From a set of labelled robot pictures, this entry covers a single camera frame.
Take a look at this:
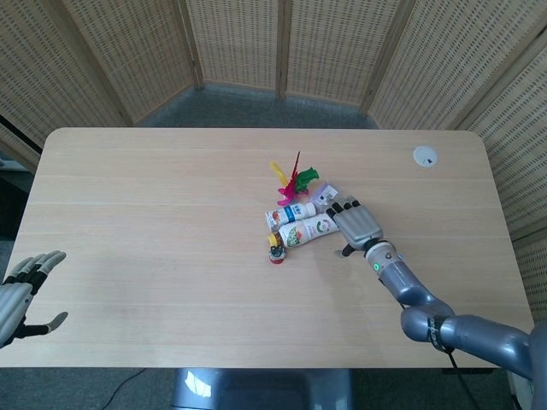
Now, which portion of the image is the black cable on robot arm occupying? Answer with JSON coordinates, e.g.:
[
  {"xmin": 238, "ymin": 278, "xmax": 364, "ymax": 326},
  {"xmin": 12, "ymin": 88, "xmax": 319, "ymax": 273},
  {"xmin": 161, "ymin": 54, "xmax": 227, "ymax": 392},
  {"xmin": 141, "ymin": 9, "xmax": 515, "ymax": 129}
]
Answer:
[{"xmin": 378, "ymin": 277, "xmax": 465, "ymax": 410}]

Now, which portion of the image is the woven bamboo folding screen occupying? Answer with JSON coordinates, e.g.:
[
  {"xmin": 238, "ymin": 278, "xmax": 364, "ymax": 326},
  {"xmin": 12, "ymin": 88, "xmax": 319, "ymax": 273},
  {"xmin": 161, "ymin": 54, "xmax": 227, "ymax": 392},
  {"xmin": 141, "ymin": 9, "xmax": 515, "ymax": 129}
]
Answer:
[{"xmin": 0, "ymin": 0, "xmax": 547, "ymax": 324}]

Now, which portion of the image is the small red yellow toy figure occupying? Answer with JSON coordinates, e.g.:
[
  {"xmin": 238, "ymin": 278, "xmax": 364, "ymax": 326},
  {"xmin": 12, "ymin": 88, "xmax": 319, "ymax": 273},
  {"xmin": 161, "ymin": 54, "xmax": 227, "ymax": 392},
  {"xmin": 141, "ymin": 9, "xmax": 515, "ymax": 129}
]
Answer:
[{"xmin": 266, "ymin": 231, "xmax": 286, "ymax": 266}]

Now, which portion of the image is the blue-grey robot torso base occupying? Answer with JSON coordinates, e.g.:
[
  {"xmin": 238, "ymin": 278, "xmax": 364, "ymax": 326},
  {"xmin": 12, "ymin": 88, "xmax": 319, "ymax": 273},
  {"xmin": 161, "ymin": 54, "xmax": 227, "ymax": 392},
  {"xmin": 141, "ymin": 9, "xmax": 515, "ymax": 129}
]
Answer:
[{"xmin": 170, "ymin": 367, "xmax": 355, "ymax": 410}]

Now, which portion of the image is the white round cable grommet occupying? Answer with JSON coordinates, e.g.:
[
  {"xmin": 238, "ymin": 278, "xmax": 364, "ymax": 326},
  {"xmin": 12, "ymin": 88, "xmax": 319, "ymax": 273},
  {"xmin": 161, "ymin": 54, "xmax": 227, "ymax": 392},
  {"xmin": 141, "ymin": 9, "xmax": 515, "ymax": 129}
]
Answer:
[{"xmin": 412, "ymin": 145, "xmax": 440, "ymax": 167}]

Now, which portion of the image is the dark cabinet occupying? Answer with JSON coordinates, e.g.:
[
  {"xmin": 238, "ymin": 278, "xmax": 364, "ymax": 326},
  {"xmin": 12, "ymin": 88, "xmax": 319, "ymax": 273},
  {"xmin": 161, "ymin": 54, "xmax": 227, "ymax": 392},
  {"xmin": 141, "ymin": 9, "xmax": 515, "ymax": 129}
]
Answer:
[{"xmin": 0, "ymin": 160, "xmax": 35, "ymax": 240}]

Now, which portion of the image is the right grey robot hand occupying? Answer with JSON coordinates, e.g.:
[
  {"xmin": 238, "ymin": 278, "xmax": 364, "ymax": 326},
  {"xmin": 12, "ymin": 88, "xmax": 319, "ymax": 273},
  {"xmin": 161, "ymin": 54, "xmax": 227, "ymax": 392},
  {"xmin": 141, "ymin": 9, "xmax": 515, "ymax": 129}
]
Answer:
[{"xmin": 326, "ymin": 195, "xmax": 391, "ymax": 260}]

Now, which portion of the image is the white tube with blue label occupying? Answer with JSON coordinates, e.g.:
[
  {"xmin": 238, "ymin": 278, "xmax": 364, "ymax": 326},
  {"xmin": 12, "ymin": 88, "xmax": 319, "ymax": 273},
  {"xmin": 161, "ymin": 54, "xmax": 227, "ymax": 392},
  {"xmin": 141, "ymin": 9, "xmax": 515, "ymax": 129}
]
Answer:
[{"xmin": 264, "ymin": 202, "xmax": 321, "ymax": 227}]

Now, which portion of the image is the colourful feather shuttlecock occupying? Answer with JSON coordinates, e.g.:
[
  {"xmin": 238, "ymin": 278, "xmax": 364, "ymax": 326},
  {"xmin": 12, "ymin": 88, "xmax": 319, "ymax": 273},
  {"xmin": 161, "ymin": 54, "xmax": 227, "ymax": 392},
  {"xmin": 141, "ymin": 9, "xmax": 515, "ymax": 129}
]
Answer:
[{"xmin": 268, "ymin": 150, "xmax": 321, "ymax": 208}]

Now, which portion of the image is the white tube with green label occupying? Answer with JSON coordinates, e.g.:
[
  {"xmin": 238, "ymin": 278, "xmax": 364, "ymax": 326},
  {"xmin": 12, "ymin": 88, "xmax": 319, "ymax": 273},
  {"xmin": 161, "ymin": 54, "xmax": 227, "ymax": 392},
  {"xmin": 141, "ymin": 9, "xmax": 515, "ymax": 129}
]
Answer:
[{"xmin": 277, "ymin": 214, "xmax": 339, "ymax": 249}]

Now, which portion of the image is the small purple white box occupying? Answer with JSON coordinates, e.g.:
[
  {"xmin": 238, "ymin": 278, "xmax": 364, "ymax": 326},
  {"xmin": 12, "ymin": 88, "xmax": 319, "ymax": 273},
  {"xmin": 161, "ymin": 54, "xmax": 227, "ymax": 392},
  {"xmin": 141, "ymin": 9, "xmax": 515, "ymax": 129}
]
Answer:
[{"xmin": 310, "ymin": 183, "xmax": 343, "ymax": 210}]

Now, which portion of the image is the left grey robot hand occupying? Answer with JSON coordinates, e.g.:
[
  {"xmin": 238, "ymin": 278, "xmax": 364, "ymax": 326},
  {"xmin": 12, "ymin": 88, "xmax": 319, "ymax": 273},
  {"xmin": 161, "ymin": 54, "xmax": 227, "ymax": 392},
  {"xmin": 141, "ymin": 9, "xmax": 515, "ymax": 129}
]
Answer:
[{"xmin": 0, "ymin": 250, "xmax": 69, "ymax": 349}]

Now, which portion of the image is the black floor cable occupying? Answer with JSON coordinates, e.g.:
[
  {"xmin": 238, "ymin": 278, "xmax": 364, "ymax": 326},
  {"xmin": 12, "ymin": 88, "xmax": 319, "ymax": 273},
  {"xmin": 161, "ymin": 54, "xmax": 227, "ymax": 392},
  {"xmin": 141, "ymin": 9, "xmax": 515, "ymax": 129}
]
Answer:
[{"xmin": 96, "ymin": 367, "xmax": 149, "ymax": 410}]

